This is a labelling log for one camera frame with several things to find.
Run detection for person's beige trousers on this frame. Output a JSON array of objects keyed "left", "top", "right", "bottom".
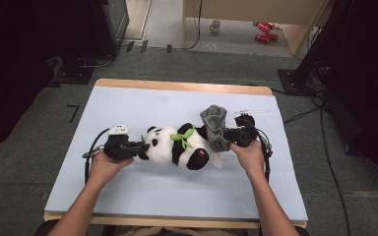
[{"left": 116, "top": 226, "right": 249, "bottom": 236}]

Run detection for grey cloth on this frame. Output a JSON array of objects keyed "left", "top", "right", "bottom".
[{"left": 199, "top": 104, "right": 232, "bottom": 153}]

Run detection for thin black floor cable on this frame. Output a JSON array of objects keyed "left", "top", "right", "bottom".
[{"left": 283, "top": 97, "right": 326, "bottom": 125}]

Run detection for long black floor cable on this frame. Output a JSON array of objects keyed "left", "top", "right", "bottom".
[{"left": 319, "top": 107, "right": 352, "bottom": 236}]

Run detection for dark curtain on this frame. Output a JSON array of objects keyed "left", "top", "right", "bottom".
[
  {"left": 0, "top": 0, "right": 95, "bottom": 156},
  {"left": 294, "top": 0, "right": 378, "bottom": 198}
]

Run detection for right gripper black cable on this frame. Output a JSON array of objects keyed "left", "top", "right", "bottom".
[{"left": 249, "top": 121, "right": 274, "bottom": 183}]

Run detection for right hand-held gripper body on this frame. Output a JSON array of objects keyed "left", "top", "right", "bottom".
[{"left": 234, "top": 108, "right": 270, "bottom": 148}]

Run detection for panda plush toy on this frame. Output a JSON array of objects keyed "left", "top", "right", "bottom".
[{"left": 138, "top": 122, "right": 225, "bottom": 171}]

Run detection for wooden cabinet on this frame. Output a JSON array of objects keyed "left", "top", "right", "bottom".
[{"left": 181, "top": 0, "right": 330, "bottom": 57}]

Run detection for black equipment cabinet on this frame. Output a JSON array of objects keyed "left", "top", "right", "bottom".
[{"left": 92, "top": 0, "right": 131, "bottom": 57}]

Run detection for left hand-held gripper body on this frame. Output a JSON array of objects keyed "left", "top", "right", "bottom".
[{"left": 103, "top": 122, "right": 136, "bottom": 161}]

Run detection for black stand base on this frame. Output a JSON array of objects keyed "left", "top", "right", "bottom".
[
  {"left": 277, "top": 68, "right": 313, "bottom": 96},
  {"left": 50, "top": 57, "right": 95, "bottom": 86}
]

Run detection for hanging black cable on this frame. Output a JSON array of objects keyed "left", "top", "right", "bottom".
[{"left": 182, "top": 0, "right": 203, "bottom": 51}]

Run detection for person's left hand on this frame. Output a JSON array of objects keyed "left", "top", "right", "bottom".
[{"left": 88, "top": 150, "right": 135, "bottom": 188}]

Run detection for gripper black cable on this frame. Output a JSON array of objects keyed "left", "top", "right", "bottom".
[
  {"left": 249, "top": 121, "right": 274, "bottom": 183},
  {"left": 82, "top": 128, "right": 111, "bottom": 185}
]

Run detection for wooden table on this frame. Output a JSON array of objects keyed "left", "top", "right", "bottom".
[{"left": 42, "top": 78, "right": 309, "bottom": 230}]

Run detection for person's right hand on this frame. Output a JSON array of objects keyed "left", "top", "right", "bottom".
[{"left": 229, "top": 140, "right": 266, "bottom": 180}]

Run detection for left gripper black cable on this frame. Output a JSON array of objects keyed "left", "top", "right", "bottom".
[{"left": 82, "top": 128, "right": 111, "bottom": 185}]

